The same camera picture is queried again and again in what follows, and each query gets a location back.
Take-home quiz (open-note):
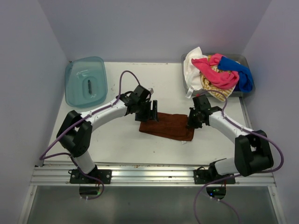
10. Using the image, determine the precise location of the brown microfiber towel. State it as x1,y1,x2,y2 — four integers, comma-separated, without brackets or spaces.
139,112,194,141

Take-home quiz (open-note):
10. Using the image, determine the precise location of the teal translucent plastic bin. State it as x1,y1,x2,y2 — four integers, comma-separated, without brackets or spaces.
64,56,108,108

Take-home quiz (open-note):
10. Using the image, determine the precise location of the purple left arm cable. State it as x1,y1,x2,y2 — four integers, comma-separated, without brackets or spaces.
39,70,142,201

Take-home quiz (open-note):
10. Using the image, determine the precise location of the aluminium mounting rail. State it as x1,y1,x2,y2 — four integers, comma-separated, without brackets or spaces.
29,164,276,187

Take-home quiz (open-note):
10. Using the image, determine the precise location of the blue towel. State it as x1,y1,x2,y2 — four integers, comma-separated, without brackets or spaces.
218,56,254,93

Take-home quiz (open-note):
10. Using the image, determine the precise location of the pink towel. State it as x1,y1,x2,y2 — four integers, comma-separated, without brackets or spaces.
191,53,240,90

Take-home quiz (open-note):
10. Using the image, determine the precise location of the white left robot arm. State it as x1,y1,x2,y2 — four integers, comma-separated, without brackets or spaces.
57,85,158,183

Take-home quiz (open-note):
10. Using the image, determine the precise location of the metal tray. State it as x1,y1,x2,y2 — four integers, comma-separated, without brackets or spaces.
181,54,255,97

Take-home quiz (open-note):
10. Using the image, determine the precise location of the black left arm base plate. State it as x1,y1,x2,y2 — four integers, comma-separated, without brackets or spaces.
68,169,112,184

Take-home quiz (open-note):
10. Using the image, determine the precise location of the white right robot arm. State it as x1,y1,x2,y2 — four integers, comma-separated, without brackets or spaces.
187,95,274,183

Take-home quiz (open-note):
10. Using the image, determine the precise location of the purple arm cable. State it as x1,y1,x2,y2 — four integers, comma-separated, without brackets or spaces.
192,90,285,224
39,70,142,201

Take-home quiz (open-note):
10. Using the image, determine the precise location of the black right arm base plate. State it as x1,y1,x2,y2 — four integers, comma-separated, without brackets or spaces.
193,169,232,184

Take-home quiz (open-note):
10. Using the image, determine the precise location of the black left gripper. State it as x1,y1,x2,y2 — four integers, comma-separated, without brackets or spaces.
135,99,158,122

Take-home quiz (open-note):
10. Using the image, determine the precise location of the white towel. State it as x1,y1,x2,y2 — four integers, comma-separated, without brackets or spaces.
183,47,208,98

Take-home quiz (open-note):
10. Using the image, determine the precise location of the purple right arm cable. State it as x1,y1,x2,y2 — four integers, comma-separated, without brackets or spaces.
192,90,285,224

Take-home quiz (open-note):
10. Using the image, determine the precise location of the yellow striped towel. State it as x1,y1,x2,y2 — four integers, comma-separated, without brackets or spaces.
201,55,235,102

